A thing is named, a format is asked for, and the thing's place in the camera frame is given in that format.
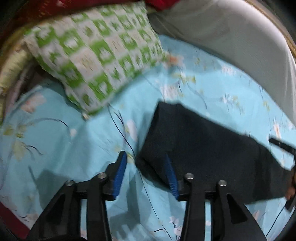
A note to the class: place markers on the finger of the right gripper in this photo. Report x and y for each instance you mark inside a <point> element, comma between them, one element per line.
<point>282,145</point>

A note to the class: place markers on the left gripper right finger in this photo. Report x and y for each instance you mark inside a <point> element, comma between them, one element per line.
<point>231,220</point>

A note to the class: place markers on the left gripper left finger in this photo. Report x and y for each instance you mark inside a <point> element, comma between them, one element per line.
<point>61,219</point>

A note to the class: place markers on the black pants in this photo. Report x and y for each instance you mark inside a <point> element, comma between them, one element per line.
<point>212,153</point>

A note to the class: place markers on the person's right hand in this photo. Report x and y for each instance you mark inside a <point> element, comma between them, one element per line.
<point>290,193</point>

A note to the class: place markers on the light blue floral bedsheet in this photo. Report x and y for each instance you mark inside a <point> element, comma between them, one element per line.
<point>207,117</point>

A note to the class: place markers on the grey striped bolster cushion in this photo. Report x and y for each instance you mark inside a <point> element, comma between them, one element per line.
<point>241,33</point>

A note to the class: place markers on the yellow floral cushion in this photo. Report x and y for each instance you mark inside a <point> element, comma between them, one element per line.
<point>14,64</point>

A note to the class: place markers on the green white patterned pillow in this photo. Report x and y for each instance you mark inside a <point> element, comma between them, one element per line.
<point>97,52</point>

